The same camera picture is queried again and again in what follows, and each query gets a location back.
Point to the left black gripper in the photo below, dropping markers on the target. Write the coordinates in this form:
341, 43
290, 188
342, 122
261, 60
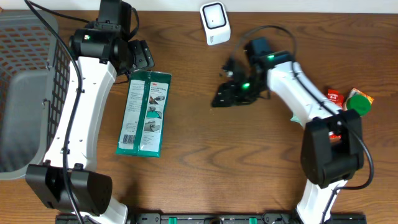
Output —
145, 58

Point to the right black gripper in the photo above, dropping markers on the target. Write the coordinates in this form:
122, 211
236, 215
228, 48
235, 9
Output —
229, 96

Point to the light green wipes pack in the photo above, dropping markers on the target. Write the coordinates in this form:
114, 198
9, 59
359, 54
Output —
295, 119

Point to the red stick sachet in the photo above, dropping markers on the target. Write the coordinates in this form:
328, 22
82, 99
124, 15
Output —
335, 97

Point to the red snack bag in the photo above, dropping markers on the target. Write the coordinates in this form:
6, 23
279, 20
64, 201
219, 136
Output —
334, 137

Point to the small orange box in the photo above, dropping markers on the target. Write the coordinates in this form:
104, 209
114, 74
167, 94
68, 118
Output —
356, 91

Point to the green lid jar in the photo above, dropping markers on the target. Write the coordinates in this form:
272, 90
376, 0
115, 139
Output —
359, 103

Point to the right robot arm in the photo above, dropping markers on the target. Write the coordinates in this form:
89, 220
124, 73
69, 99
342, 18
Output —
332, 146

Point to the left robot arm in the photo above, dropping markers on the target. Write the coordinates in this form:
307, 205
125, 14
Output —
67, 179

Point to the white barcode scanner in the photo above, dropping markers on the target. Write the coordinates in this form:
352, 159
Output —
215, 23

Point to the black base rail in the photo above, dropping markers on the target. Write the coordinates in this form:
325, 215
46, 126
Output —
268, 218

